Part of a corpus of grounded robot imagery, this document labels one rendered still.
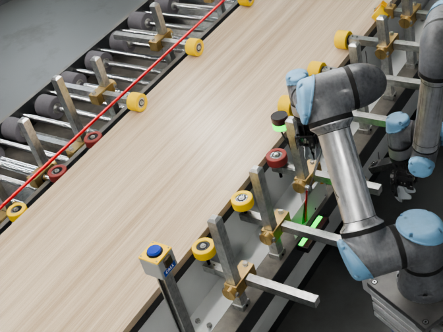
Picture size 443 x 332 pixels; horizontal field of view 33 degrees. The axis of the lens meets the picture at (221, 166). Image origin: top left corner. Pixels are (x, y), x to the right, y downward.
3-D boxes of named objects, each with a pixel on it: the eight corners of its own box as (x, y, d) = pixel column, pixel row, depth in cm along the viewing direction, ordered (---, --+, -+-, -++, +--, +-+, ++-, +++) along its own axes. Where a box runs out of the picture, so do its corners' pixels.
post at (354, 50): (372, 139, 318) (360, 40, 288) (369, 143, 316) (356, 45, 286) (364, 137, 320) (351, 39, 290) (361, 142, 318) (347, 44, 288)
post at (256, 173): (287, 265, 275) (262, 165, 246) (282, 272, 273) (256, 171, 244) (279, 263, 277) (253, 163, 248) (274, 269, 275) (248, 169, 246)
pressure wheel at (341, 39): (344, 49, 324) (352, 49, 331) (346, 31, 322) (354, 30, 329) (331, 48, 327) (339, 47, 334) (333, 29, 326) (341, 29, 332)
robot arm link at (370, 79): (392, 50, 188) (356, 70, 237) (350, 62, 188) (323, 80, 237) (405, 95, 189) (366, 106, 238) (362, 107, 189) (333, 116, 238)
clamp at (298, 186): (322, 172, 282) (320, 161, 279) (305, 195, 274) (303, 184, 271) (308, 168, 285) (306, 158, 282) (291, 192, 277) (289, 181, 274)
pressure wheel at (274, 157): (295, 172, 289) (290, 149, 282) (285, 185, 285) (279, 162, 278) (277, 168, 294) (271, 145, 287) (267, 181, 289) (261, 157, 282)
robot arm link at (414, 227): (455, 266, 193) (453, 228, 185) (404, 280, 193) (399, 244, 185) (436, 235, 202) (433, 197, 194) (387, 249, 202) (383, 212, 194)
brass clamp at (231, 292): (258, 274, 256) (255, 263, 252) (237, 303, 248) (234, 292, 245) (242, 269, 259) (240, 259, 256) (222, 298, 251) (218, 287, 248)
